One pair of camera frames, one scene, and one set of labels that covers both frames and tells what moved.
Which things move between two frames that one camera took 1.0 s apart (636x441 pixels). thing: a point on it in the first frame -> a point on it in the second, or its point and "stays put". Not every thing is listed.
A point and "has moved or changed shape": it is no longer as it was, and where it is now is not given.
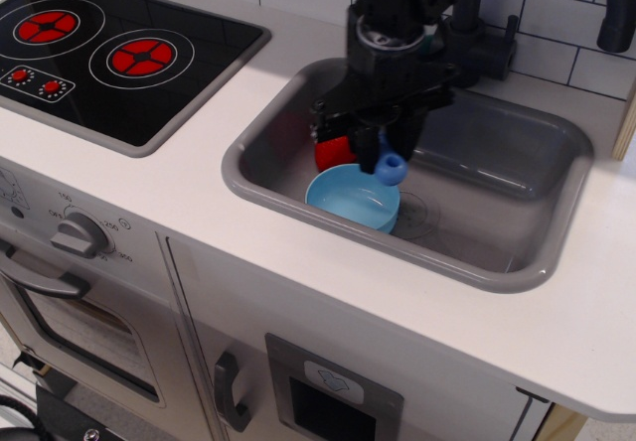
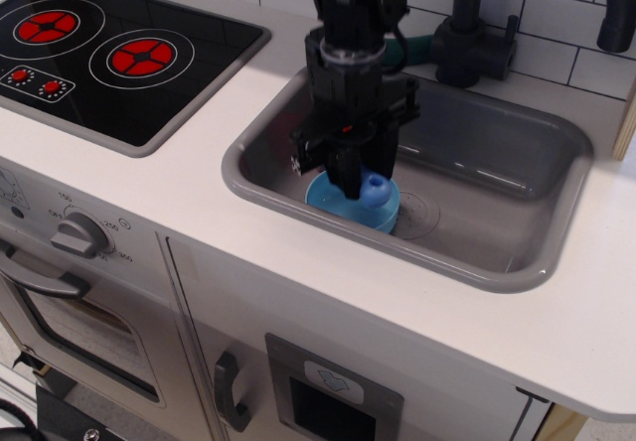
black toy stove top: (119, 67) stays put
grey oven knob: (81, 234) stays put
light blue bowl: (351, 193) stays put
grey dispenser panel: (321, 400) stays put
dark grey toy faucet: (475, 55) stays put
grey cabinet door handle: (237, 416) stays put
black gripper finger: (403, 130) -> (382, 145)
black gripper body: (387, 73) -> (353, 102)
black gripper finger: (367, 139) -> (345, 171)
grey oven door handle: (65, 285) stays put
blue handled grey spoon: (392, 168) has moved or changed shape
